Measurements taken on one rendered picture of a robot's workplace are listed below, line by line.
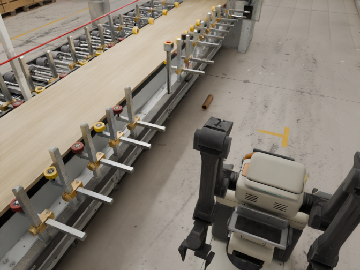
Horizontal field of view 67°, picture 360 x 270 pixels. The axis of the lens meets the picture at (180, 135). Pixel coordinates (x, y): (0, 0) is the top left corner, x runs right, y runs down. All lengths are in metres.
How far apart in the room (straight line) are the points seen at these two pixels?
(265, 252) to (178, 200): 1.31
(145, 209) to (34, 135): 1.15
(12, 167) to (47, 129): 0.38
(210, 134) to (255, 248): 0.88
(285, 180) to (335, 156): 2.47
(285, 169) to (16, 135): 1.79
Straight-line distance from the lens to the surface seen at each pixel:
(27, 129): 2.27
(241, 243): 1.56
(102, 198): 1.71
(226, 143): 0.81
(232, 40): 5.84
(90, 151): 1.82
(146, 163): 3.03
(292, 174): 1.13
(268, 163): 1.12
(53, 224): 1.67
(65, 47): 3.76
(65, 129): 2.16
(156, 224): 2.54
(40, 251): 1.78
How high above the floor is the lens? 2.13
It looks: 39 degrees down
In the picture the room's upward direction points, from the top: 1 degrees clockwise
